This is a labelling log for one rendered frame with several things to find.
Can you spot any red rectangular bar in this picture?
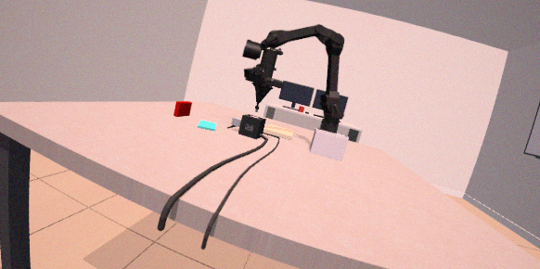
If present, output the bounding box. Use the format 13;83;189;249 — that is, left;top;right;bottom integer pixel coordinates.
174;101;192;117

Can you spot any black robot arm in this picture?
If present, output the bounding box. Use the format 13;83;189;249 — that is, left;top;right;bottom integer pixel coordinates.
242;24;344;134

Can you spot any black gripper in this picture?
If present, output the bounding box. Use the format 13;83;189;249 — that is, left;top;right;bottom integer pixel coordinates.
245;62;284;103

